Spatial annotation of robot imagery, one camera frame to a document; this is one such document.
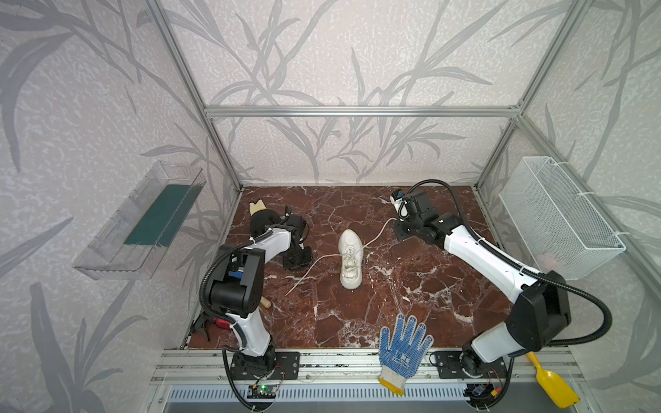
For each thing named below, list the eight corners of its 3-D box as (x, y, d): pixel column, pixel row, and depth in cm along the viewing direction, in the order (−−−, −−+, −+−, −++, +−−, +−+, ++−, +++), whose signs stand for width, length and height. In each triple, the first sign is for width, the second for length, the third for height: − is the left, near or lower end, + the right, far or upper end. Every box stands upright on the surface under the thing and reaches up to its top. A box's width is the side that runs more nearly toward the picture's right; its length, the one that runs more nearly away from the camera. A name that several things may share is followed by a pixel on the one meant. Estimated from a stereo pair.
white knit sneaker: (338, 289, 91) (337, 281, 85) (339, 234, 106) (339, 224, 100) (363, 289, 91) (364, 281, 85) (361, 234, 106) (361, 224, 100)
